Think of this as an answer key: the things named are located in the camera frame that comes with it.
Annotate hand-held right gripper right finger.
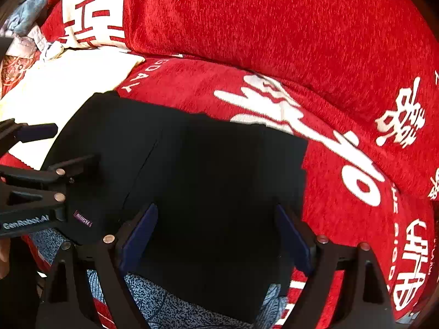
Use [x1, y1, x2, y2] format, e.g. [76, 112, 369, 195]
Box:
[275, 204, 395, 329]

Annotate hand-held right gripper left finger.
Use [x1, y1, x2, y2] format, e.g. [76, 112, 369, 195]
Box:
[36, 203, 159, 329]

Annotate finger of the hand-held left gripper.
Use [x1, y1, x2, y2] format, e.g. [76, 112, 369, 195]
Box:
[0, 118, 59, 158]
[0, 154, 100, 218]

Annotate black pants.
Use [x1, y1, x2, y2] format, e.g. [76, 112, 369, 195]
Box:
[39, 91, 309, 324]

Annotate person's left hand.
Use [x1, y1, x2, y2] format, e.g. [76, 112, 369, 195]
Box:
[0, 238, 10, 280]

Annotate red white printed blanket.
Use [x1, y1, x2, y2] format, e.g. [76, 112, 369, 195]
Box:
[0, 50, 439, 329]

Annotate blue-grey patterned cloth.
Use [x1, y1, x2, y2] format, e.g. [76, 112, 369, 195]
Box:
[29, 229, 289, 329]

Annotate red floral patterned cloth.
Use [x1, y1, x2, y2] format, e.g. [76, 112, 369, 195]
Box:
[0, 55, 35, 98]

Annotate pale pink crumpled cloth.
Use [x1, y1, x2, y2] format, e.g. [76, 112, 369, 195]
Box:
[7, 24, 64, 59]

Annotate red cushion with white print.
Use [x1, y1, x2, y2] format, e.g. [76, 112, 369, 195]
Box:
[125, 0, 439, 201]
[41, 0, 131, 52]

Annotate grey-blue crumpled cloth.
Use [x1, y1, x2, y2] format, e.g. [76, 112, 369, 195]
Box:
[5, 0, 49, 36]

